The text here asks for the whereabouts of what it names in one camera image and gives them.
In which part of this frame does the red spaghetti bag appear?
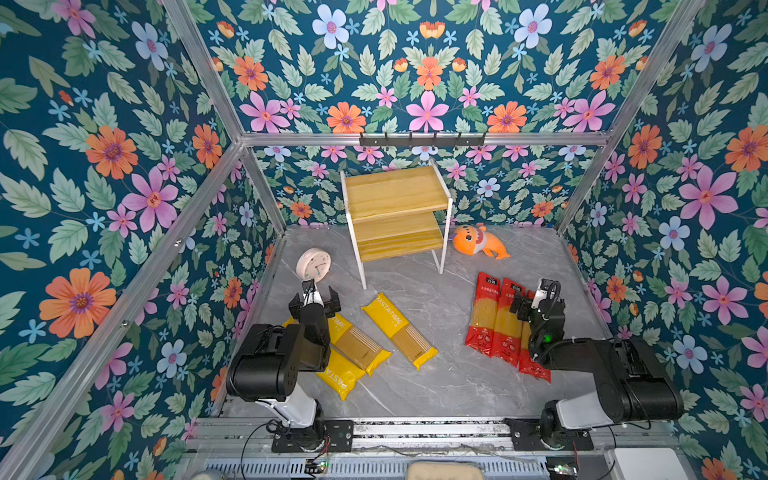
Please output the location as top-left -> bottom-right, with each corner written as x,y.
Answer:
465,272 -> 500,357
517,290 -> 553,384
491,278 -> 525,368

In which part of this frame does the yellow pasta bag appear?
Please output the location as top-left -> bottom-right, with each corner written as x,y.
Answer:
361,293 -> 439,370
317,314 -> 366,401
328,313 -> 392,377

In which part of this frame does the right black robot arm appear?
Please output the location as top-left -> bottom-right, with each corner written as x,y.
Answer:
510,292 -> 684,450

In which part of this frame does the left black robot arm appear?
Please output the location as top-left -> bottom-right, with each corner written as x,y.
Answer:
226,289 -> 341,451

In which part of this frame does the yellow wooden two-tier shelf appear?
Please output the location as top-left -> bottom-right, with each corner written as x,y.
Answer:
340,160 -> 454,289

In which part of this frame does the pink round alarm clock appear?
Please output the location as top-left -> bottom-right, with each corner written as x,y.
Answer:
295,247 -> 332,283

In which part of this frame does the orange fish plush toy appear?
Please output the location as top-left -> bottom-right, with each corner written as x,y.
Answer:
452,225 -> 510,260

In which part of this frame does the white box bottom right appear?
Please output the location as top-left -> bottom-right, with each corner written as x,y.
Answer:
608,448 -> 689,480

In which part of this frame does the beige padded object bottom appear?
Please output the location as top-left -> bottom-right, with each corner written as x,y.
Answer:
405,461 -> 485,480

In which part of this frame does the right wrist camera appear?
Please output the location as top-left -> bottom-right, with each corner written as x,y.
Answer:
532,278 -> 561,308

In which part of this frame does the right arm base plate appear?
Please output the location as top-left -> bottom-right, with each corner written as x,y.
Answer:
503,418 -> 594,452

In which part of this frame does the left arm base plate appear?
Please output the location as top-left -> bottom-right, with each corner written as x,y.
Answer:
271,420 -> 355,454

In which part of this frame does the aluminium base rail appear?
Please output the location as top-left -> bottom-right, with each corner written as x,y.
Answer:
187,417 -> 680,456

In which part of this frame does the black wall hook rail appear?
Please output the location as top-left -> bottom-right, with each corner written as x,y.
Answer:
358,132 -> 486,149

